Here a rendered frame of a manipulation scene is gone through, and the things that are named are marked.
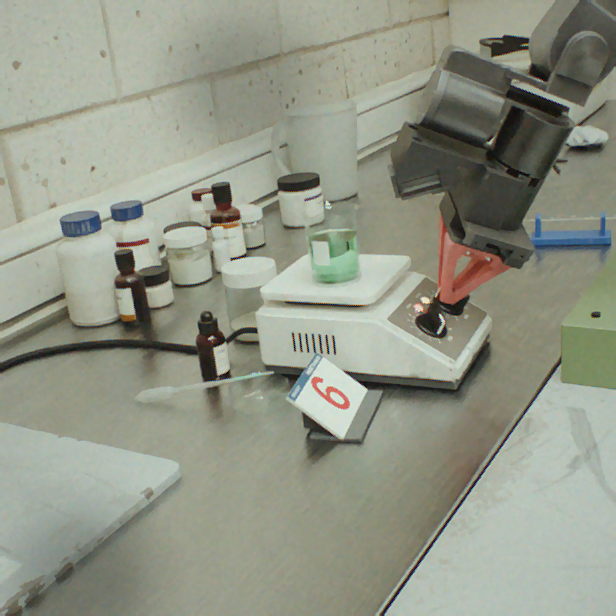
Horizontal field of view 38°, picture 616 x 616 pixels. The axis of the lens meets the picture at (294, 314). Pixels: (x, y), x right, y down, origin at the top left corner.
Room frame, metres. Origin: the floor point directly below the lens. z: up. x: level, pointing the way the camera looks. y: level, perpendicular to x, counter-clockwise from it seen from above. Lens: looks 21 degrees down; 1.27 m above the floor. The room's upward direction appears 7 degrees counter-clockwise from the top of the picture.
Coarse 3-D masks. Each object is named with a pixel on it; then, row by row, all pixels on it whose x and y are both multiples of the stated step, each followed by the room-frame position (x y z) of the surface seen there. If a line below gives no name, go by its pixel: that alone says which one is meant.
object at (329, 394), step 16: (320, 368) 0.75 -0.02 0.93; (336, 368) 0.76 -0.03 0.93; (320, 384) 0.72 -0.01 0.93; (336, 384) 0.73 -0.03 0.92; (352, 384) 0.75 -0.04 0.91; (304, 400) 0.69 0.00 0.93; (320, 400) 0.70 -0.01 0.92; (336, 400) 0.71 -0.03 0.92; (352, 400) 0.72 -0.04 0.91; (320, 416) 0.68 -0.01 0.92; (336, 416) 0.69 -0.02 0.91
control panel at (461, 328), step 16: (416, 288) 0.84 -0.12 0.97; (432, 288) 0.85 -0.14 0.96; (400, 304) 0.80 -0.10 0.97; (416, 304) 0.81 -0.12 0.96; (400, 320) 0.77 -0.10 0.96; (448, 320) 0.80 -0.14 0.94; (464, 320) 0.81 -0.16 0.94; (480, 320) 0.82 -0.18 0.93; (416, 336) 0.75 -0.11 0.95; (448, 336) 0.77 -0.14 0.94; (464, 336) 0.78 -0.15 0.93; (448, 352) 0.74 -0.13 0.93
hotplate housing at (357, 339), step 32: (256, 320) 0.82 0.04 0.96; (288, 320) 0.80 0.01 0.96; (320, 320) 0.79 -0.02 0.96; (352, 320) 0.77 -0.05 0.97; (384, 320) 0.76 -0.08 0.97; (288, 352) 0.81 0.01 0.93; (320, 352) 0.79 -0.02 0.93; (352, 352) 0.77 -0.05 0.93; (384, 352) 0.76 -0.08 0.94; (416, 352) 0.74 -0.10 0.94; (416, 384) 0.75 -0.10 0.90; (448, 384) 0.73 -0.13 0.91
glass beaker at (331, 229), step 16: (304, 208) 0.82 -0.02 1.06; (320, 208) 0.85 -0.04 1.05; (336, 208) 0.85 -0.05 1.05; (352, 208) 0.84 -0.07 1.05; (304, 224) 0.83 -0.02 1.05; (320, 224) 0.81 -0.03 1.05; (336, 224) 0.80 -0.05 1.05; (352, 224) 0.81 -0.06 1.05; (320, 240) 0.81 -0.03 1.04; (336, 240) 0.80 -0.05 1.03; (352, 240) 0.81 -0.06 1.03; (320, 256) 0.81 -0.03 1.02; (336, 256) 0.80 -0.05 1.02; (352, 256) 0.81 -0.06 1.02; (320, 272) 0.81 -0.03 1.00; (336, 272) 0.80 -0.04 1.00; (352, 272) 0.81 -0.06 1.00
